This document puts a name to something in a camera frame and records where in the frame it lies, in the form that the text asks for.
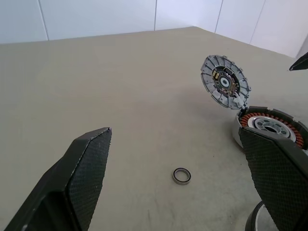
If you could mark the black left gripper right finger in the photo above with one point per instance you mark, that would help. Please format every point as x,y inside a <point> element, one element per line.
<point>276,178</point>

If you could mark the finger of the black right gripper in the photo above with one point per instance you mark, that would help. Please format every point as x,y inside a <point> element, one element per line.
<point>302,63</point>

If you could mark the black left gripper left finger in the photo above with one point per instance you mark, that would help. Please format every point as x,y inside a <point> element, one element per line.
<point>81,183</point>

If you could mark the black-rimmed silver rotor wheel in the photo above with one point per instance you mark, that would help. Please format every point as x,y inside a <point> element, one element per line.
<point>255,216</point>

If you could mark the motor base with copper windings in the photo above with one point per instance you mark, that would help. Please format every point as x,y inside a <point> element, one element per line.
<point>264,122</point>

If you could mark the silver motor cover with circuit board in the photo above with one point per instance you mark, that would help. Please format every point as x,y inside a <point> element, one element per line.
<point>211,79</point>

